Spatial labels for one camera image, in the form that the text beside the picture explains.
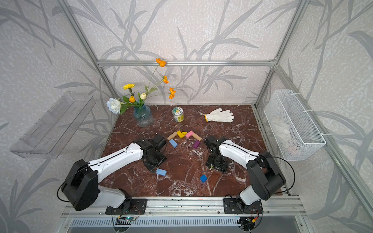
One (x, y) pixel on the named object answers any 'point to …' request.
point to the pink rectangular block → (189, 134)
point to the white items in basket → (283, 131)
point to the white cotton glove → (218, 116)
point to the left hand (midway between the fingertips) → (165, 165)
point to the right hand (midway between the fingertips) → (212, 168)
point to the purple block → (196, 143)
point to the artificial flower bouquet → (117, 107)
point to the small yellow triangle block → (184, 133)
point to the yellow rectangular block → (180, 134)
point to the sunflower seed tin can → (178, 113)
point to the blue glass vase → (143, 115)
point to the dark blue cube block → (203, 178)
